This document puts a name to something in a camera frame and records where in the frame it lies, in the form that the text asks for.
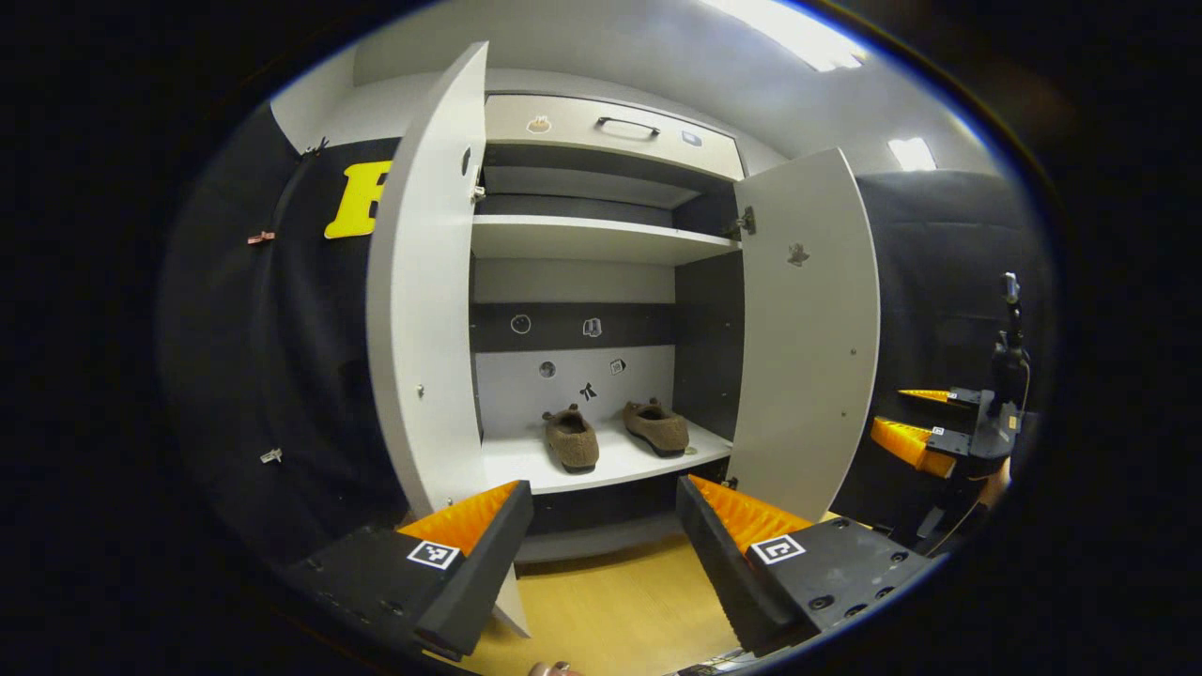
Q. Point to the metal door hinge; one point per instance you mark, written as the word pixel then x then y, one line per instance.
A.
pixel 478 186
pixel 742 223

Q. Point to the beige cabinet drawer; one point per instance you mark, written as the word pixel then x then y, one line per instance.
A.
pixel 563 131

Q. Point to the black cloth clip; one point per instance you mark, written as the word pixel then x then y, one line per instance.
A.
pixel 315 147

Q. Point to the red cloth clip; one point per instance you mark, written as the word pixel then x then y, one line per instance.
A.
pixel 261 238

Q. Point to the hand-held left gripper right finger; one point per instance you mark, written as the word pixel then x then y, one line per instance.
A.
pixel 723 563

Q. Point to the brown fuzzy shoe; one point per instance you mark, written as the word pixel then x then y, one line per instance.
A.
pixel 657 429
pixel 573 443

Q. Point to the small ceiling light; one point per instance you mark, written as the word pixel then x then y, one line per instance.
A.
pixel 912 154

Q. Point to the white and grey shoe cabinet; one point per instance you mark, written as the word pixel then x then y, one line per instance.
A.
pixel 615 467

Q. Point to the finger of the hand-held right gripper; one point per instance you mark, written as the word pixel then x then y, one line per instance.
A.
pixel 963 397
pixel 906 443

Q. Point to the white cabinet shelf board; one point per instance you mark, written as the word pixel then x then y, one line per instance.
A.
pixel 582 237

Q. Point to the white cabinet door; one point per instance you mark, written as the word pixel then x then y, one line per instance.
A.
pixel 423 329
pixel 808 376

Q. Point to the long ceiling light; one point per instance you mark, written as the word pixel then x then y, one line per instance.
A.
pixel 798 33

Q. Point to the white cloth clip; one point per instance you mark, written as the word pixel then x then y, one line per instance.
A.
pixel 270 455

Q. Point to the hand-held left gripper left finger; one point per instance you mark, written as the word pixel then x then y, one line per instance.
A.
pixel 488 554

